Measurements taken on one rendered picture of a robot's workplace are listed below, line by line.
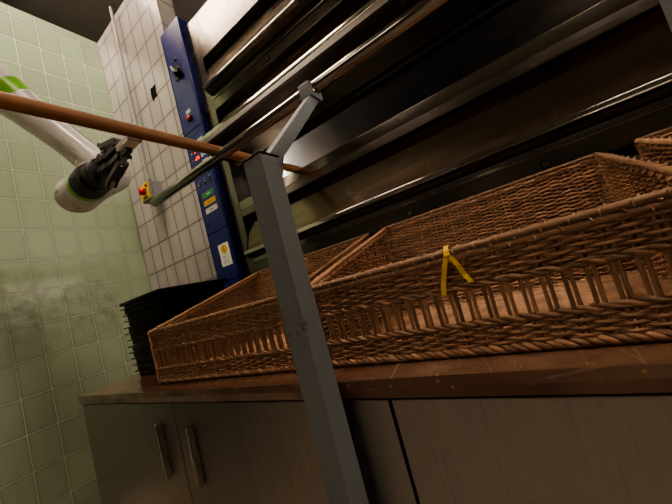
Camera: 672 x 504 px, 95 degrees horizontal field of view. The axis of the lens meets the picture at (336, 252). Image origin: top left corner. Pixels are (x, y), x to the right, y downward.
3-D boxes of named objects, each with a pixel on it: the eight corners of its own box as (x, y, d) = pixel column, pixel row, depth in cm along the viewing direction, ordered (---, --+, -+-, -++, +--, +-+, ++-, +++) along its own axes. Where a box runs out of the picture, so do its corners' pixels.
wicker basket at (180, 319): (272, 335, 129) (256, 271, 131) (395, 312, 100) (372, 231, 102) (153, 386, 87) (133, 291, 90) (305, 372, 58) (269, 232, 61)
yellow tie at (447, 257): (446, 292, 45) (433, 248, 46) (480, 285, 43) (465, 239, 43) (441, 296, 43) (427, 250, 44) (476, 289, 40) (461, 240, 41)
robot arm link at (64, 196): (71, 224, 96) (38, 196, 91) (104, 203, 105) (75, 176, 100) (88, 209, 88) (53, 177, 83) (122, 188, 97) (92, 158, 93)
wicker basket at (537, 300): (406, 310, 98) (382, 227, 100) (644, 268, 67) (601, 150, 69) (313, 371, 57) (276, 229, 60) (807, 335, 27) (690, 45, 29)
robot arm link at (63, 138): (-2, 122, 93) (-3, 94, 87) (35, 110, 102) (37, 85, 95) (109, 204, 105) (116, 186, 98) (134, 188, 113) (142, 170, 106)
